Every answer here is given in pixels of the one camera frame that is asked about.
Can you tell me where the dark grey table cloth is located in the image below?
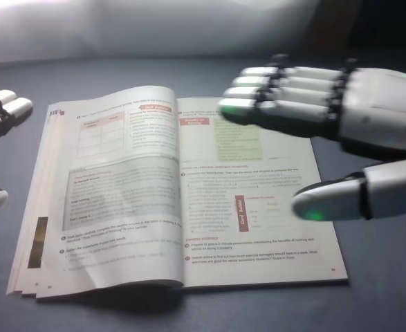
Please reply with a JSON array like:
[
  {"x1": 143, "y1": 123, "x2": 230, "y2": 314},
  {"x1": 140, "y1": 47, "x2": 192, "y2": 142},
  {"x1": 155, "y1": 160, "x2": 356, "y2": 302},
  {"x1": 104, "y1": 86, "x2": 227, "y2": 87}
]
[{"x1": 0, "y1": 55, "x2": 406, "y2": 332}]

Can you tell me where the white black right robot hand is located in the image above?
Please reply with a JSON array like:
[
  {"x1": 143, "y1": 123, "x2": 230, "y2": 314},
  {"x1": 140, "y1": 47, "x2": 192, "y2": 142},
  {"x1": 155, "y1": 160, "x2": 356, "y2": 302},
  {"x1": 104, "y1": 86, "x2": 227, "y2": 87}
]
[{"x1": 218, "y1": 53, "x2": 406, "y2": 224}]

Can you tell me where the open printed textbook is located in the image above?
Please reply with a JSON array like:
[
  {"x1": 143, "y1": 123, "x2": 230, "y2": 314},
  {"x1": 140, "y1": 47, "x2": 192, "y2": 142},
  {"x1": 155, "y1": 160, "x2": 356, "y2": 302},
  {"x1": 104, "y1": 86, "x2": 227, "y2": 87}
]
[{"x1": 5, "y1": 85, "x2": 349, "y2": 304}]

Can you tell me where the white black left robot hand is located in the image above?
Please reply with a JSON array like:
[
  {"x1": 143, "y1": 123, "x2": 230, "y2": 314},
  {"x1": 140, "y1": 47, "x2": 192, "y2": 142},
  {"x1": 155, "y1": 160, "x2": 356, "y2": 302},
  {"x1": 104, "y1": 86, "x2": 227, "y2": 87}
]
[{"x1": 0, "y1": 82, "x2": 34, "y2": 221}]

